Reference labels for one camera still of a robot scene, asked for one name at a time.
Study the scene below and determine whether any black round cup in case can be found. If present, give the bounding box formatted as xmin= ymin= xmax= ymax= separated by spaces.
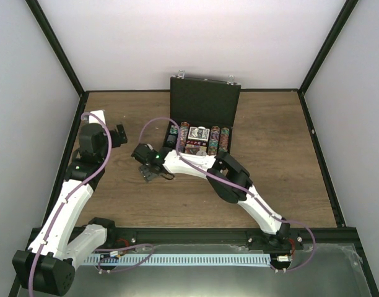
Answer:
xmin=166 ymin=134 xmax=176 ymax=147

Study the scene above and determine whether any light blue slotted cable duct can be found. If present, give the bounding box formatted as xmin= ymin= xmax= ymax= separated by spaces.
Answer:
xmin=82 ymin=254 xmax=271 ymax=267

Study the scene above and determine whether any black poker chip case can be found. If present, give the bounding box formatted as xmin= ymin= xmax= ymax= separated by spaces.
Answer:
xmin=163 ymin=74 xmax=242 ymax=152

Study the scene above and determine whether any tall poker chip row left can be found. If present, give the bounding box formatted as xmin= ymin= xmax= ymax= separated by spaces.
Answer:
xmin=178 ymin=121 xmax=190 ymax=152

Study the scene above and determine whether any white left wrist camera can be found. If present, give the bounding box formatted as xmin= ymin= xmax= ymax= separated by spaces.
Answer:
xmin=87 ymin=110 xmax=106 ymax=124

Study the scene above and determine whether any white dealer button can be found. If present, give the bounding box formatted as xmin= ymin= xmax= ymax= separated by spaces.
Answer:
xmin=196 ymin=150 xmax=207 ymax=156

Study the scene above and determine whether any red dice row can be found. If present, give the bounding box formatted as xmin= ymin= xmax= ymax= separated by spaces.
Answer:
xmin=186 ymin=140 xmax=207 ymax=147

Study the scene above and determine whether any blue white card deck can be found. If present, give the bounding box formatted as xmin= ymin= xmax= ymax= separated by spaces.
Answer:
xmin=187 ymin=126 xmax=210 ymax=142

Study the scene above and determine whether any short poker chip stack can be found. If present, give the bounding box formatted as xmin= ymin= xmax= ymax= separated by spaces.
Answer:
xmin=169 ymin=125 xmax=178 ymax=135

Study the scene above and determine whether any red black triangular token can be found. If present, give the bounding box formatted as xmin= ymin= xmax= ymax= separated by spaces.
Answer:
xmin=185 ymin=147 xmax=199 ymax=155

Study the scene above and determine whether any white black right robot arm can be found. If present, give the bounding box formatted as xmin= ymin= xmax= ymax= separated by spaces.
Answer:
xmin=131 ymin=144 xmax=290 ymax=249

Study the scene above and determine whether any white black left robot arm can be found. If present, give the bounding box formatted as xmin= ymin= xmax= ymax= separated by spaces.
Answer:
xmin=12 ymin=110 xmax=128 ymax=296

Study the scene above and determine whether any poker chip row right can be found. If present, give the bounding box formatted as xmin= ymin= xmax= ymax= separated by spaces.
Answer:
xmin=218 ymin=127 xmax=230 ymax=152

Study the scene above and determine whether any black front mounting rail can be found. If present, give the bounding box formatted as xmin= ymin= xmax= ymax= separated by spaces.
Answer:
xmin=101 ymin=227 xmax=362 ymax=252

